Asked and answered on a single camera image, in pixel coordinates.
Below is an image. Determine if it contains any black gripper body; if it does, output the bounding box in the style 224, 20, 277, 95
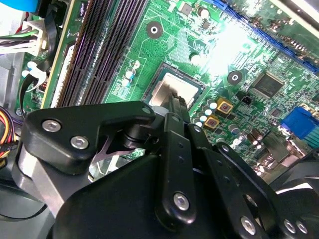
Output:
48, 149, 241, 239

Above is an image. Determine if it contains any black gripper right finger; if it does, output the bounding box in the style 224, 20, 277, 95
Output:
178, 95, 314, 239

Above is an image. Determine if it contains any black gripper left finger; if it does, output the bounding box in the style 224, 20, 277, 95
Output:
11, 92, 197, 225

